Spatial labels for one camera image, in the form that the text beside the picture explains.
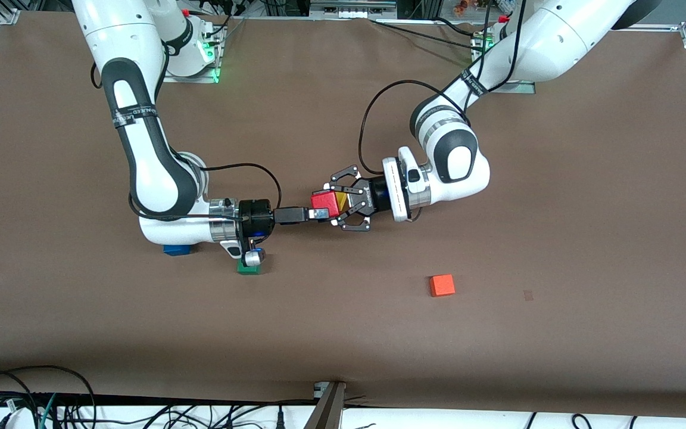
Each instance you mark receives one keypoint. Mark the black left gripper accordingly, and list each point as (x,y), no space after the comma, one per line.
(374,196)

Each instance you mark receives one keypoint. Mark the black power plug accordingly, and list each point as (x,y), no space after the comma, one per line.
(280,420)

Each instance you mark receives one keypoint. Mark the aluminium table rail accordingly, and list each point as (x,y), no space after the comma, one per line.
(658,27)

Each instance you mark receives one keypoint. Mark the red wooden cube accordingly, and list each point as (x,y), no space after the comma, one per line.
(328,200)

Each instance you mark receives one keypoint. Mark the yellow wooden cube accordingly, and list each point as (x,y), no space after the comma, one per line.
(342,205)

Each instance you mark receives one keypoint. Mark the green wooden cube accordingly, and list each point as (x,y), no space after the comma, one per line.
(249,270)

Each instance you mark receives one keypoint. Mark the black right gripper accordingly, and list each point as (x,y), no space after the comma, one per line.
(256,217)

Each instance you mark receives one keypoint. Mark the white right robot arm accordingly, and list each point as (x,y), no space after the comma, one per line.
(146,167)

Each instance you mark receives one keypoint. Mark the blue wooden cube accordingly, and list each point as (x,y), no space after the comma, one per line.
(176,251)

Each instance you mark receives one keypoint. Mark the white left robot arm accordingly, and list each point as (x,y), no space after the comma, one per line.
(456,161)

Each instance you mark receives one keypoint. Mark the silver frame piece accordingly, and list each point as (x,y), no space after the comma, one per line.
(352,11)

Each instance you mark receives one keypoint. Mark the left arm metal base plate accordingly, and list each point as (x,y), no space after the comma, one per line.
(521,88)

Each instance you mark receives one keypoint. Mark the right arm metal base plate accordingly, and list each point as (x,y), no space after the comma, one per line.
(200,79)

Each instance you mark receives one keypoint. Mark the orange wooden cube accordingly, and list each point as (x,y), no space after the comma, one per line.
(442,285)

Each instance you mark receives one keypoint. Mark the aluminium profile beam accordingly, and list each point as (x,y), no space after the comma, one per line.
(328,411)

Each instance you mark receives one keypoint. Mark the small orange figurine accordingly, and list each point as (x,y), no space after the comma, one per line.
(461,7)

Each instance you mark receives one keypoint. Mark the brown table cover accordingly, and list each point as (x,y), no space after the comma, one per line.
(343,333)

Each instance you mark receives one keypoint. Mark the small metal bracket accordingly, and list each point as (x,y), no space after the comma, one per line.
(319,390)

